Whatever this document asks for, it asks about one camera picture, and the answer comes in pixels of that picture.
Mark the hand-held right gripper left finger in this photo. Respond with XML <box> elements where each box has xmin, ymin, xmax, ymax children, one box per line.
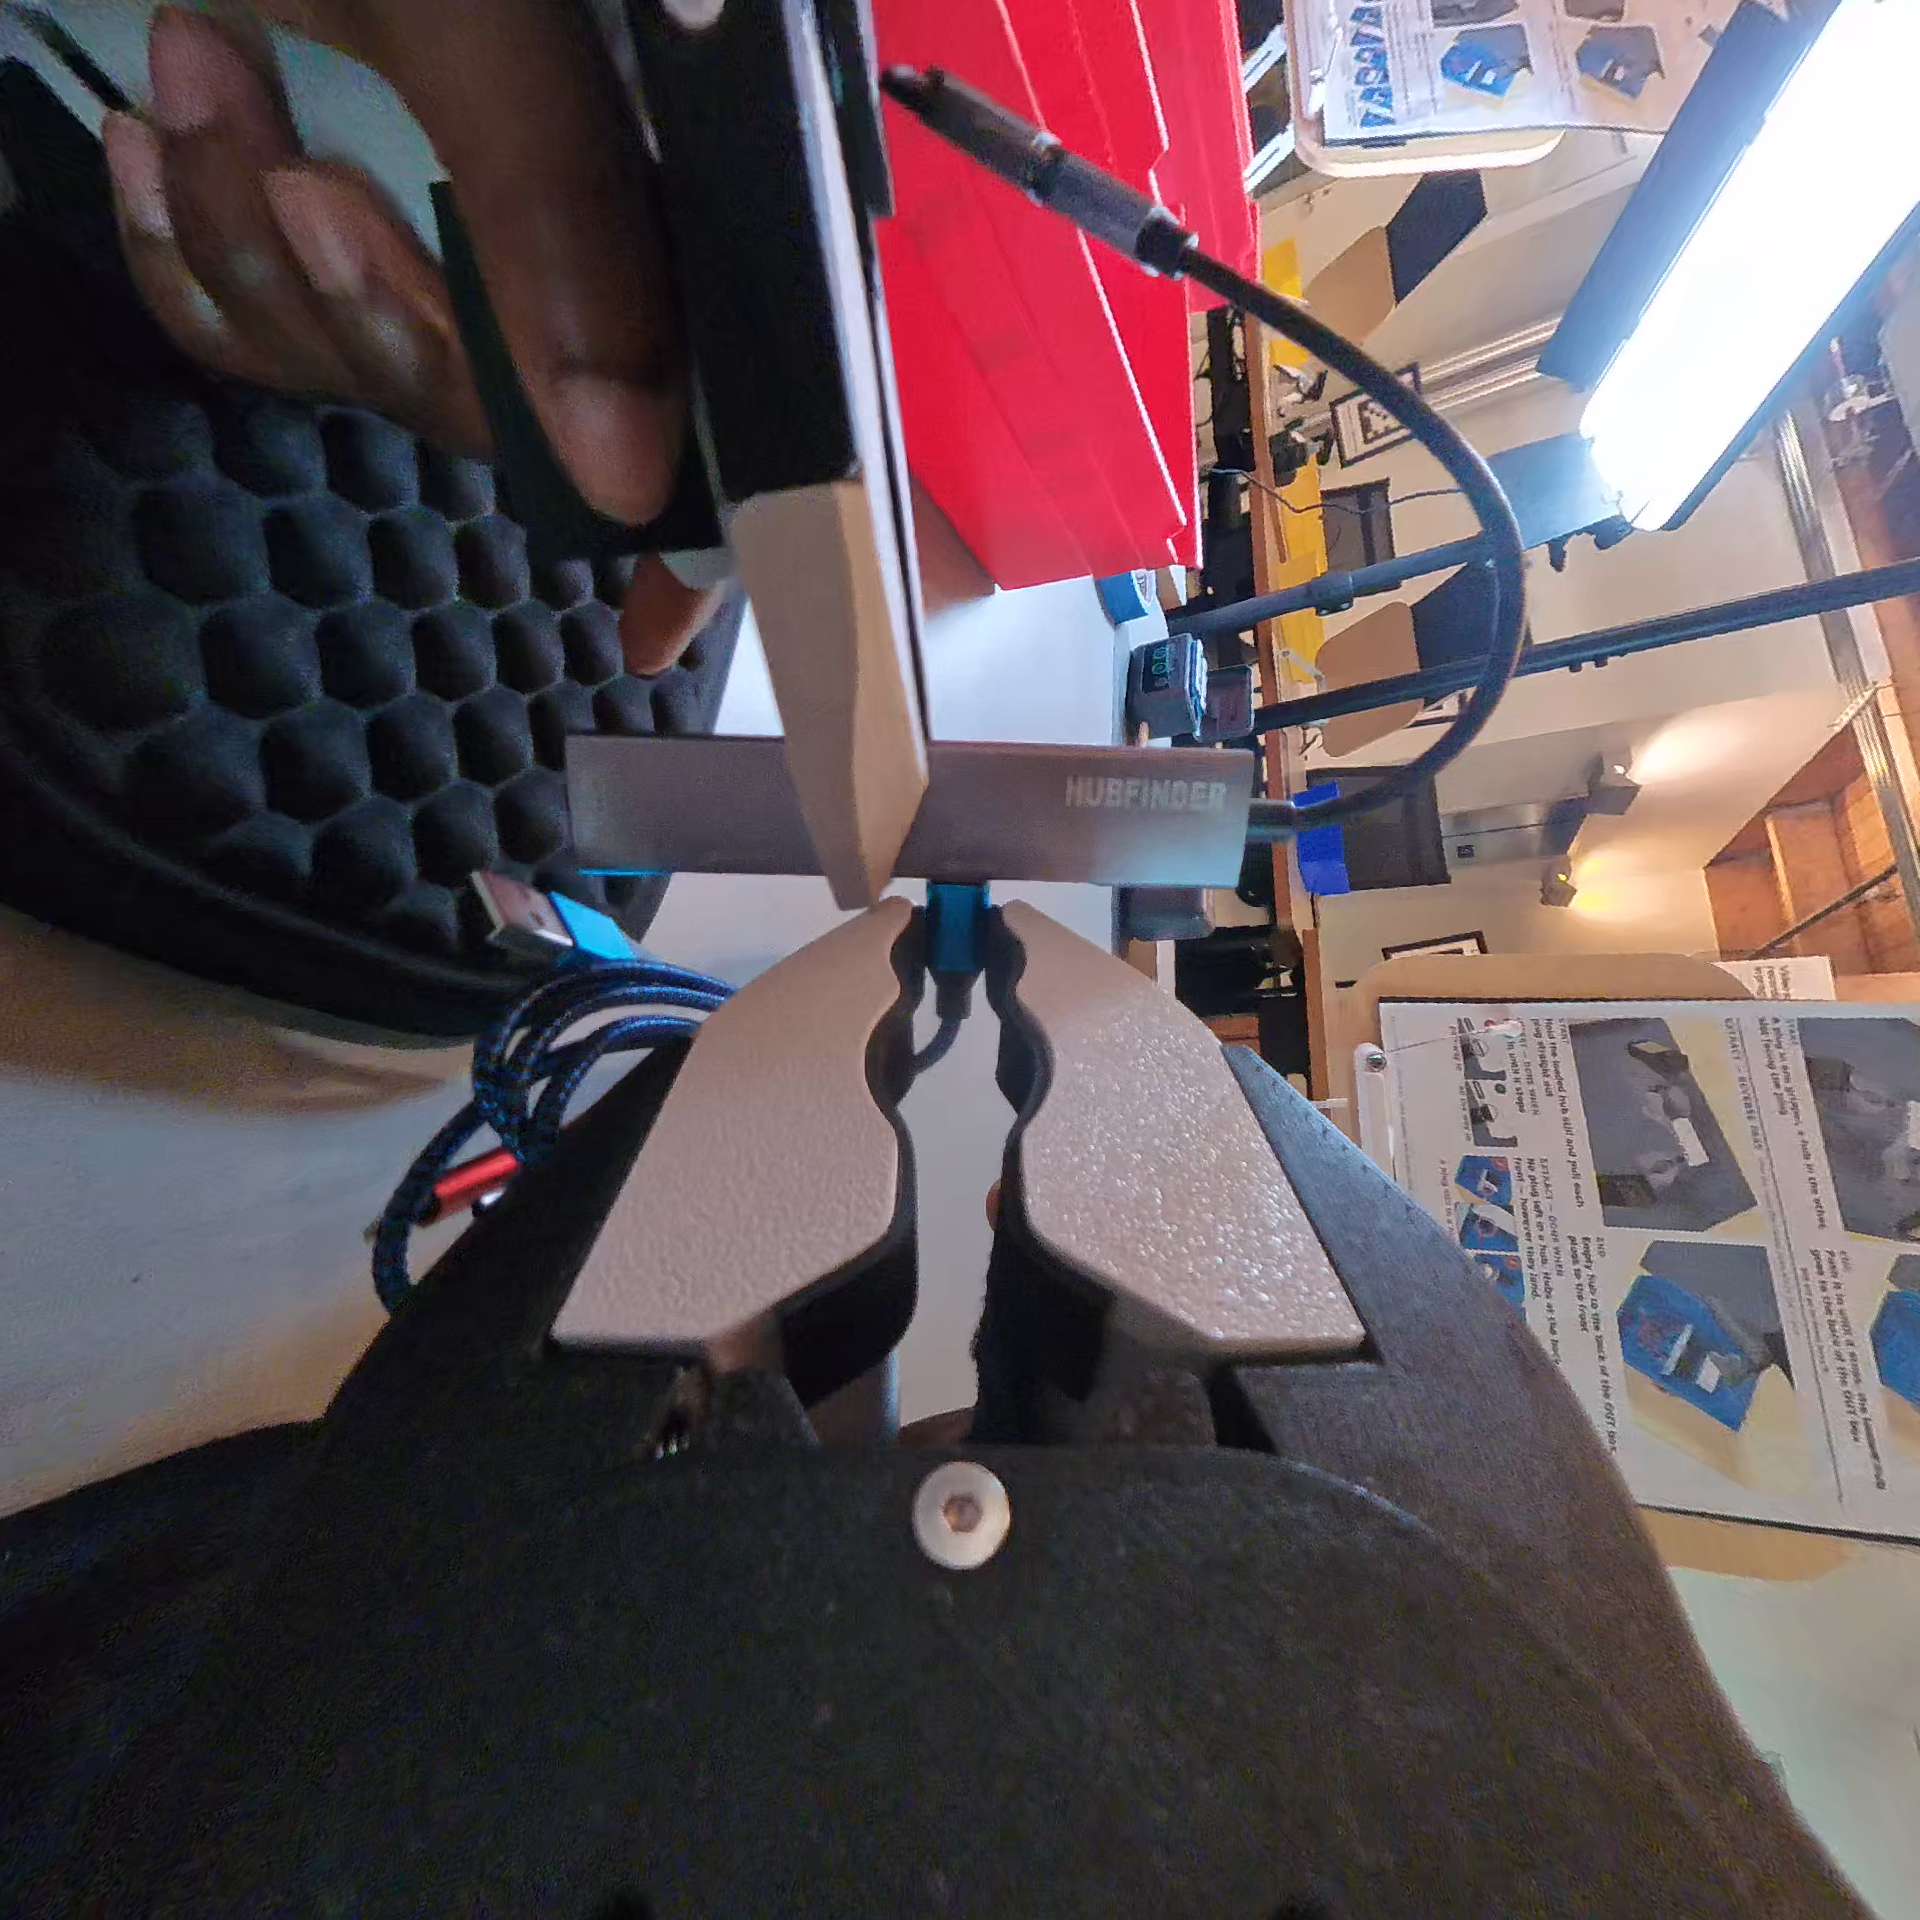
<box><xmin>547</xmin><ymin>893</ymin><xmax>923</xmax><ymax>1397</ymax></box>

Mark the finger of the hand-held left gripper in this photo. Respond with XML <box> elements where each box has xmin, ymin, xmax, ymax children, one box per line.
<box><xmin>727</xmin><ymin>0</ymin><xmax>936</xmax><ymax>913</ymax></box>

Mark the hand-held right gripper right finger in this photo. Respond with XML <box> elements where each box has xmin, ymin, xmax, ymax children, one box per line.
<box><xmin>968</xmin><ymin>897</ymin><xmax>1369</xmax><ymax>1444</ymax></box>

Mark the grey metal usb hub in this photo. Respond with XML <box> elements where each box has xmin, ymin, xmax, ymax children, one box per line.
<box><xmin>563</xmin><ymin>731</ymin><xmax>1260</xmax><ymax>890</ymax></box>

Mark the blue braided usb cable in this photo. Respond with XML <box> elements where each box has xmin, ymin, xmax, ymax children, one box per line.
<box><xmin>465</xmin><ymin>871</ymin><xmax>994</xmax><ymax>1186</ymax></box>

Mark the black hub cable with plug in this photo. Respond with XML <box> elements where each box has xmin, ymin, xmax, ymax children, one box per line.
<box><xmin>877</xmin><ymin>64</ymin><xmax>1529</xmax><ymax>841</ymax></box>

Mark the person's left hand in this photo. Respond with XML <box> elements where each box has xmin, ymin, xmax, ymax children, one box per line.
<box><xmin>97</xmin><ymin>0</ymin><xmax>740</xmax><ymax>682</ymax></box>

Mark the small digital meter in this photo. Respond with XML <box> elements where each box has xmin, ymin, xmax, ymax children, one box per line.
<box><xmin>1124</xmin><ymin>634</ymin><xmax>1209</xmax><ymax>746</ymax></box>

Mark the blue box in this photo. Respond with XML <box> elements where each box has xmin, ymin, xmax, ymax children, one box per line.
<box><xmin>1293</xmin><ymin>779</ymin><xmax>1361</xmax><ymax>897</ymax></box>

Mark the black equipment case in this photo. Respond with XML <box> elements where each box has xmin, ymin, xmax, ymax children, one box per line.
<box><xmin>1306</xmin><ymin>767</ymin><xmax>1455</xmax><ymax>893</ymax></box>

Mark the plywood board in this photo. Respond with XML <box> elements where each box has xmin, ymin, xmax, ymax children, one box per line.
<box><xmin>1335</xmin><ymin>951</ymin><xmax>1920</xmax><ymax>1584</ymax></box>

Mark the black light stand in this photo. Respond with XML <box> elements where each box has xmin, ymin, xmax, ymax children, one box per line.
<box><xmin>1162</xmin><ymin>434</ymin><xmax>1637</xmax><ymax>641</ymax></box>

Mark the large printed instruction sheet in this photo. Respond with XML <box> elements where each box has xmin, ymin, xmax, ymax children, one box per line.
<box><xmin>1377</xmin><ymin>997</ymin><xmax>1920</xmax><ymax>1539</ymax></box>

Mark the black foam-lined case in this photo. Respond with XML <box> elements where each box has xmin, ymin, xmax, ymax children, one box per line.
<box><xmin>0</xmin><ymin>60</ymin><xmax>752</xmax><ymax>1037</ymax></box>

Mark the black-and-white fiducial tag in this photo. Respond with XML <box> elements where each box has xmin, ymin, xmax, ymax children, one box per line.
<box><xmin>1329</xmin><ymin>364</ymin><xmax>1425</xmax><ymax>467</ymax></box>

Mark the wooden shelf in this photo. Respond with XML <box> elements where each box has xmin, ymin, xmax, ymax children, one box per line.
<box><xmin>1704</xmin><ymin>721</ymin><xmax>1920</xmax><ymax>976</ymax></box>

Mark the small printed instruction sheet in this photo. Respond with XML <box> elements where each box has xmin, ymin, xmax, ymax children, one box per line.
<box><xmin>1288</xmin><ymin>0</ymin><xmax>1749</xmax><ymax>149</ymax></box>

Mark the black boom pole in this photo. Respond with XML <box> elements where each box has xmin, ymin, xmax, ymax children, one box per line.
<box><xmin>1247</xmin><ymin>559</ymin><xmax>1920</xmax><ymax>737</ymax></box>

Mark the led light panel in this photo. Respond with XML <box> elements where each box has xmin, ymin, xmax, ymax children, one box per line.
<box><xmin>1536</xmin><ymin>0</ymin><xmax>1920</xmax><ymax>535</ymax></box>

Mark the red plug braided cable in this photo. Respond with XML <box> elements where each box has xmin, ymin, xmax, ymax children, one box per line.
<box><xmin>369</xmin><ymin>1119</ymin><xmax>528</xmax><ymax>1319</ymax></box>

